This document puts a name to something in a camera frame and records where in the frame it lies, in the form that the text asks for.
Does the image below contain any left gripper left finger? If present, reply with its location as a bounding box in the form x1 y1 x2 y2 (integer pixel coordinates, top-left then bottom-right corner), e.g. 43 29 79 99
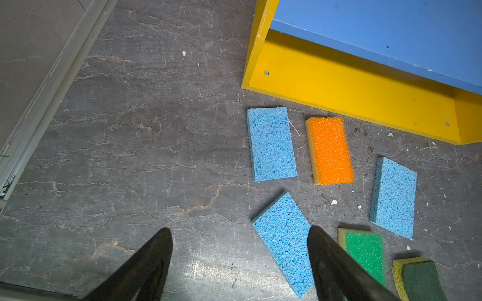
83 228 173 300

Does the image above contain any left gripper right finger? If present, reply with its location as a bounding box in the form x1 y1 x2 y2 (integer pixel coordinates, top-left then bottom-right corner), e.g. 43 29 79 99
307 226 398 300

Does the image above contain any bright green sponge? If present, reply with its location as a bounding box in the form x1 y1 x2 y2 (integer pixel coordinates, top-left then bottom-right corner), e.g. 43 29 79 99
338 228 386 286

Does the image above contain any dark green sponge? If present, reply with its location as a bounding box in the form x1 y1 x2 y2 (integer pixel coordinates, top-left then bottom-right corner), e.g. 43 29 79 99
392 257 447 301

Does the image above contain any blue sponge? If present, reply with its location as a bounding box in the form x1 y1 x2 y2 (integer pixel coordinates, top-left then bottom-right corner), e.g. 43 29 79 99
247 107 297 182
369 157 417 240
252 191 314 298

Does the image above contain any orange sponge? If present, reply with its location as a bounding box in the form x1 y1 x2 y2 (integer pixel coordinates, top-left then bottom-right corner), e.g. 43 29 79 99
305 117 355 186

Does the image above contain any yellow shelf with coloured boards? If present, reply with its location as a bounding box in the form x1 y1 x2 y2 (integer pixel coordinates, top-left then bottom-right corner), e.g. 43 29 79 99
242 1 481 145

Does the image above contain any aluminium mounting rail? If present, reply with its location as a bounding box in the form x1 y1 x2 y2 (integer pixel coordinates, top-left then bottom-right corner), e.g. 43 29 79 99
1 1 115 207

